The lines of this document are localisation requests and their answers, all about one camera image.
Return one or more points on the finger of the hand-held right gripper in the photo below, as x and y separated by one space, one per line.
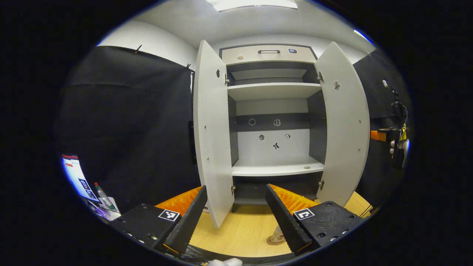
377 135

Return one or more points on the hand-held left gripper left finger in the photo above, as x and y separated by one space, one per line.
190 223

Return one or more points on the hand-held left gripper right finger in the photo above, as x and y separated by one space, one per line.
286 221

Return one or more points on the clear red label bottle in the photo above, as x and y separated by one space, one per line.
279 232

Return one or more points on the round brown coaster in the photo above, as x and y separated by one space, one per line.
275 242

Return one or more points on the white cabinet door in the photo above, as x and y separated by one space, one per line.
343 140
212 140

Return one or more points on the white and grey cabinet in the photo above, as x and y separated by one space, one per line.
273 107

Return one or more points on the slim capped plastic bottle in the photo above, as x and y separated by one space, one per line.
103 195

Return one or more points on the white cabinet shelf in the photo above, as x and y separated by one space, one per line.
273 90

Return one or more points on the white cabinet drawer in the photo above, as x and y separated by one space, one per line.
266 59

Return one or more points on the narrow ceiling light panel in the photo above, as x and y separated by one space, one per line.
363 36

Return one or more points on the black backdrop cloth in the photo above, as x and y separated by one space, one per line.
129 129

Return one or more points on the computer monitor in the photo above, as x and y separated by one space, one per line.
77 177

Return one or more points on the large ceiling light panel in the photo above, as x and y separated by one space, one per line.
255 4

